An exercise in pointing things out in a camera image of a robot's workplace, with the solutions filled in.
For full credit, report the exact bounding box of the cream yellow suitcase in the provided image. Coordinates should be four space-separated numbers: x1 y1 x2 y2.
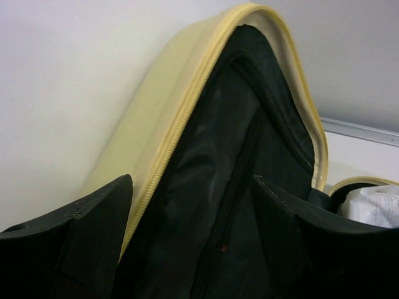
85 3 388 298

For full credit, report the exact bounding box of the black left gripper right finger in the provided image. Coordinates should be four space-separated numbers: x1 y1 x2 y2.
252 176 398 298

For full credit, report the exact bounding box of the white drawstring bag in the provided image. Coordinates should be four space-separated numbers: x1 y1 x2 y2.
339 184 398 229

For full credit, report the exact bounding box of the grey aluminium table rail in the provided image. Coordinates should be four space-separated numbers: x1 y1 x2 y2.
321 118 398 147

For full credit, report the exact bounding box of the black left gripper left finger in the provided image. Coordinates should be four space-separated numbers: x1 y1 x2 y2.
1 174 133 298

